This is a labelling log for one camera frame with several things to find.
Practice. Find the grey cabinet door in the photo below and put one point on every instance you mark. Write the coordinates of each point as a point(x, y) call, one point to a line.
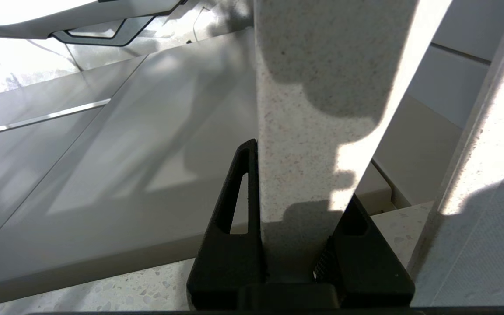
point(147, 153)

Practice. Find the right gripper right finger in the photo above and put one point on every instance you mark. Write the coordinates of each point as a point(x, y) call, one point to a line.
point(365, 267)

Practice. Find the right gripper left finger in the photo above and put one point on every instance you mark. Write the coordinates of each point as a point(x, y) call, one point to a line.
point(223, 262)

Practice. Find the white speckled cutting board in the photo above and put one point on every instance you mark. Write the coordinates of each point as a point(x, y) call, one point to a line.
point(304, 131)

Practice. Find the grey drawer front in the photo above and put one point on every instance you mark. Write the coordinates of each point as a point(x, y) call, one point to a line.
point(20, 175)
point(50, 92)

